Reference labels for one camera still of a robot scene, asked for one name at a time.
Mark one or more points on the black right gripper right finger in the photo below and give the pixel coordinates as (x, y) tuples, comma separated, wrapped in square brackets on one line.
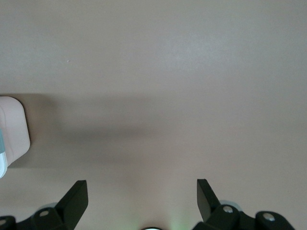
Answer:
[(206, 206)]

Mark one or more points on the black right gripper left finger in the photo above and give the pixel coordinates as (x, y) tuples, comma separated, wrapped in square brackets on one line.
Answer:
[(72, 208)]

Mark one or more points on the white box lid grey latches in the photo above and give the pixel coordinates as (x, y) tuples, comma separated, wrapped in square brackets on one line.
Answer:
[(2, 163)]

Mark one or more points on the pink plastic box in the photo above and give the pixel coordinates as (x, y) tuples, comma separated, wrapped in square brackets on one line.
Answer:
[(14, 124)]

